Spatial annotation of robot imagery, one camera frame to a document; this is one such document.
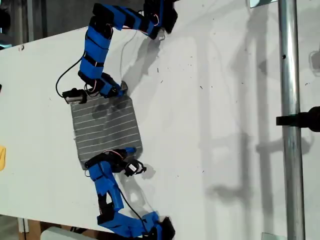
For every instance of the small wrist camera box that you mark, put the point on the small wrist camera box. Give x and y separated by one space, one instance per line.
132 168
73 96

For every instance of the grey striped towel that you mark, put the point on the grey striped towel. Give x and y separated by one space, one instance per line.
112 125

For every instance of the black post clamp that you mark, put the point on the black post clamp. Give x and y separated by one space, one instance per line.
300 120

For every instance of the wooden table leg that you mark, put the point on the wooden table leg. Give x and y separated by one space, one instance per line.
33 231

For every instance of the steel post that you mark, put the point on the steel post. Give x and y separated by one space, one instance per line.
291 162

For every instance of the yellow object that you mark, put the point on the yellow object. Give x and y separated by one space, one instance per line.
2 157

